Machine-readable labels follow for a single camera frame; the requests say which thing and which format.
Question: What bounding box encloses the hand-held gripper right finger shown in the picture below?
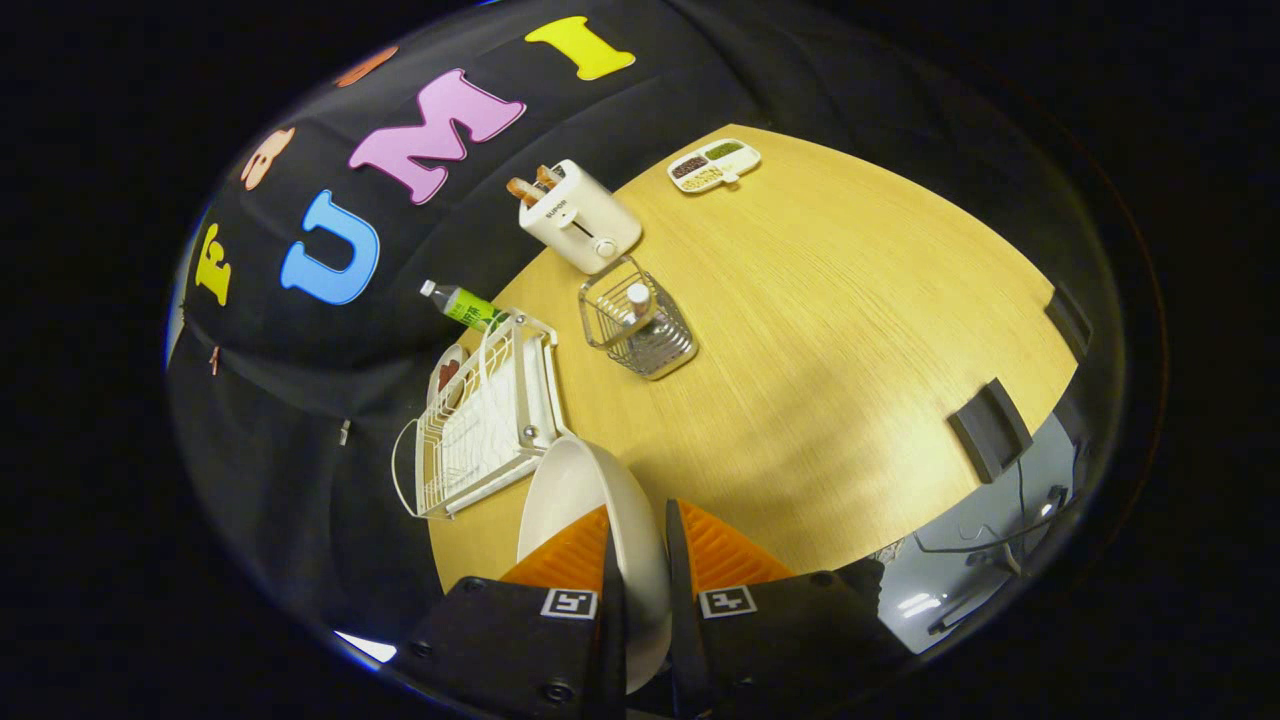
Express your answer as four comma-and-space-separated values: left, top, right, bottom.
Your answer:
665, 498, 906, 719

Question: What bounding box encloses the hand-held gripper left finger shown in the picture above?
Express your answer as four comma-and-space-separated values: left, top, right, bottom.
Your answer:
395, 505, 629, 716

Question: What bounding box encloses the white plate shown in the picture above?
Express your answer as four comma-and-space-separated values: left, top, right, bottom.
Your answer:
516, 435, 673, 696

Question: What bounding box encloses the white wire dish rack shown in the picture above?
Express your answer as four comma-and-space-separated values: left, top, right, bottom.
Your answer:
392, 308, 573, 521

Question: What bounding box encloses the metal wire basket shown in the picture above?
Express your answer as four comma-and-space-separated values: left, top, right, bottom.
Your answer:
578, 256, 699, 382

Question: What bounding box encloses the small plate with sausages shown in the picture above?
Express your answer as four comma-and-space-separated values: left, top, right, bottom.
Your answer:
428, 343, 473, 406

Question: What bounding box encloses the dark grey table clamp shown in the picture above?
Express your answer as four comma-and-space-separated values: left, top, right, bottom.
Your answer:
1044, 286, 1094, 361
946, 378, 1034, 485

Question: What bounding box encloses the green label drink bottle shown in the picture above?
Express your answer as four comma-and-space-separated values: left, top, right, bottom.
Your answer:
419, 280, 506, 334

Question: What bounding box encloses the black backdrop cloth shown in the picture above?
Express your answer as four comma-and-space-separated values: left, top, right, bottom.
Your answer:
165, 0, 1091, 641

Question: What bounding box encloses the white toaster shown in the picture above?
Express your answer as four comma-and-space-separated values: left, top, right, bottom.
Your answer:
518, 159, 643, 276

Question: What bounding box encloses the white divided snack tray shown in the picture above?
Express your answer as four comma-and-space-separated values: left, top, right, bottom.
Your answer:
667, 138, 762, 195

